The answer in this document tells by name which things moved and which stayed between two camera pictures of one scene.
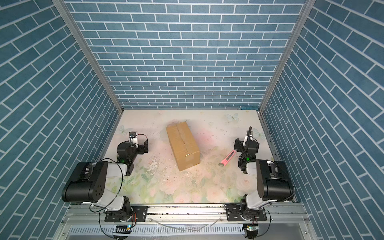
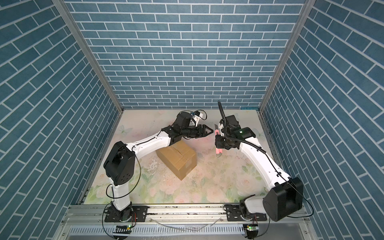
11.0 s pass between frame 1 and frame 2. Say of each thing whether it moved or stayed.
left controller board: stayed
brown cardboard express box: moved
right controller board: stayed
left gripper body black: moved
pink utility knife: moved
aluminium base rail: stayed
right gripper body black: moved
